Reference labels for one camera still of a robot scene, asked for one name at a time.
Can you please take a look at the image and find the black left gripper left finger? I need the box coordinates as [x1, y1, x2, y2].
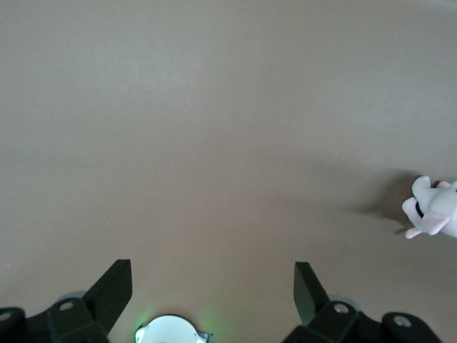
[0, 259, 134, 343]

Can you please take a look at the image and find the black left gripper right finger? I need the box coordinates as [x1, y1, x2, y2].
[283, 262, 443, 343]

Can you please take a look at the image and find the white pink dog plush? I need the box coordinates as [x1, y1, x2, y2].
[401, 174, 457, 239]

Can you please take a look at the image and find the brown table cover mat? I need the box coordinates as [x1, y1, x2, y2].
[0, 0, 457, 343]

